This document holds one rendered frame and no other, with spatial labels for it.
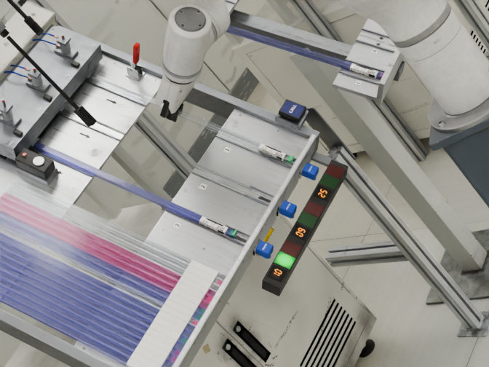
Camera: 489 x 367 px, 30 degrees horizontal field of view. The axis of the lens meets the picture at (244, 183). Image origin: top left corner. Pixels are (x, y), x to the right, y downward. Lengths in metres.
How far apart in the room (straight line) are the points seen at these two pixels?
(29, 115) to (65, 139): 0.10
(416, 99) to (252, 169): 1.12
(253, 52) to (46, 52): 1.17
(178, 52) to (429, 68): 0.49
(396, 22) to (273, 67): 1.55
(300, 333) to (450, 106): 0.85
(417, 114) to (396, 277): 0.58
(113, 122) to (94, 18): 2.10
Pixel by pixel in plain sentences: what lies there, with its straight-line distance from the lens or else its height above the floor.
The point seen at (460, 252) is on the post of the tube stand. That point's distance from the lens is 2.52.
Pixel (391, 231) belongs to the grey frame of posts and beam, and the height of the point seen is 0.38.
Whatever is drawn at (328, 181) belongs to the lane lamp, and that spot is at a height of 0.66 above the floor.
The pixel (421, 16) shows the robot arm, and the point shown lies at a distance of 1.65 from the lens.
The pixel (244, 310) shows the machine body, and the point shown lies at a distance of 2.24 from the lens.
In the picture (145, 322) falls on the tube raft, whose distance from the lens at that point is 1.77.
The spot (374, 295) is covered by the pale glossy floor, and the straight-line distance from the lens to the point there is 2.76.
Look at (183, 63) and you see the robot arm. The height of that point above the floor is 1.06.
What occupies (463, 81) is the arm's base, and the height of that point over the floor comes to 0.77.
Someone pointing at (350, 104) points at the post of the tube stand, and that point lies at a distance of 2.23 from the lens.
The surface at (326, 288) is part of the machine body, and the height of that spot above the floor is 0.27.
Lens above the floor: 1.56
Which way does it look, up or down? 24 degrees down
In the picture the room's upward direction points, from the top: 42 degrees counter-clockwise
